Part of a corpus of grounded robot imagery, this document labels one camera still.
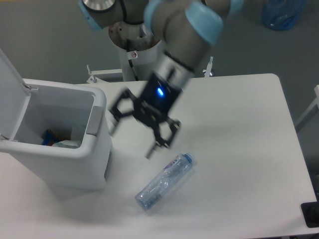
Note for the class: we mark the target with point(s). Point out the blue plastic bag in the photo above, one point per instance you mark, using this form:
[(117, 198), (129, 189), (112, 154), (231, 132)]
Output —
[(282, 15)]

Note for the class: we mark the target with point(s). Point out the white trash can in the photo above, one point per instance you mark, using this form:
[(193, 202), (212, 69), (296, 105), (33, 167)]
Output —
[(58, 131)]

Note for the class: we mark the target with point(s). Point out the blue orange snack packet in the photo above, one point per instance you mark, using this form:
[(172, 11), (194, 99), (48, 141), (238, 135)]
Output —
[(50, 138)]

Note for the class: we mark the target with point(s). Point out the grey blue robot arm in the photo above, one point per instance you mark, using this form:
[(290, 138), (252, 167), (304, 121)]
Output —
[(188, 29)]

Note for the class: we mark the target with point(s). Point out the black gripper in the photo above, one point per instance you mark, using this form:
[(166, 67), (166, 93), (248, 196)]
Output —
[(157, 102)]

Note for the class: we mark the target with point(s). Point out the white pedestal base frame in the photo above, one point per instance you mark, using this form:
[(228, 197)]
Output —
[(117, 75)]

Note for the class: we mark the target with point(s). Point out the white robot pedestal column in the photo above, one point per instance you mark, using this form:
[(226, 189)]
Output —
[(137, 47)]

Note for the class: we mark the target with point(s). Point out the white trash can lid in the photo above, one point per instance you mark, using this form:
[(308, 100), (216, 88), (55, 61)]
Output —
[(15, 95)]

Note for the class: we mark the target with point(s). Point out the clear plastic water bottle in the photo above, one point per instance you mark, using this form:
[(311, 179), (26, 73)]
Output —
[(165, 180)]

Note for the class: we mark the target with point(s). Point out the white frame at right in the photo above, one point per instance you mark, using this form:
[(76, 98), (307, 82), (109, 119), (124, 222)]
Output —
[(309, 112)]

